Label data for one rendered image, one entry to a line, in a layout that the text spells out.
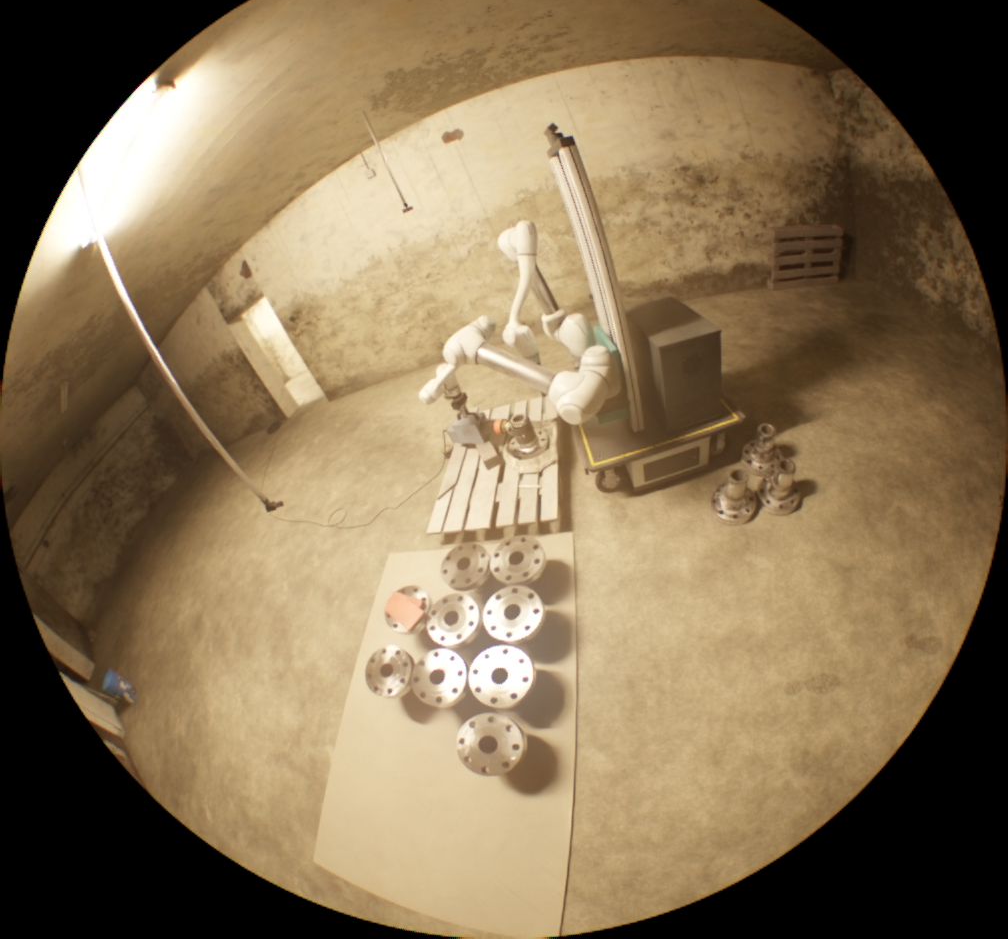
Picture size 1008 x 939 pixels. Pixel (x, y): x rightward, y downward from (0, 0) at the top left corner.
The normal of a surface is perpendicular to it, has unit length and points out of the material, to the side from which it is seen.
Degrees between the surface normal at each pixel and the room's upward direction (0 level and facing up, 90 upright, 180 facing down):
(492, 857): 0
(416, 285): 90
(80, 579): 90
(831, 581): 0
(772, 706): 0
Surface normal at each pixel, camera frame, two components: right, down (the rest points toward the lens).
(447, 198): -0.11, 0.64
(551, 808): -0.34, -0.75
